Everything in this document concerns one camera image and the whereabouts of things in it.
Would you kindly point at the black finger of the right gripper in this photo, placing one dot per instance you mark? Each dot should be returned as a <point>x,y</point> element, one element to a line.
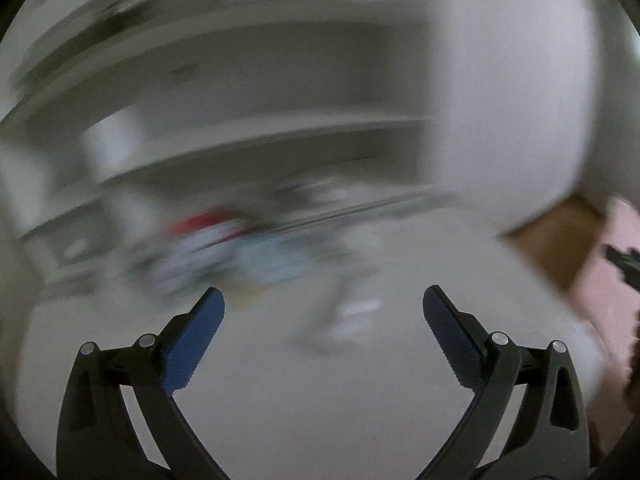
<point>627,262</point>

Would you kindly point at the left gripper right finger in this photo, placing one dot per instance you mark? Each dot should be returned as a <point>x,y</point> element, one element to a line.
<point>549,438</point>

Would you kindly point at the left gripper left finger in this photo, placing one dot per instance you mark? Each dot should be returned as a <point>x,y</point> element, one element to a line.
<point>96,439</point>

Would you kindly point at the crumpled silver foil wrapper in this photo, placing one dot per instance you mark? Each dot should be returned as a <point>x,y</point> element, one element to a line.
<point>201,247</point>

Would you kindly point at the white desk shelf hutch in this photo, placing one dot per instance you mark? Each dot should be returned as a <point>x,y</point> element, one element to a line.
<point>121,118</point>

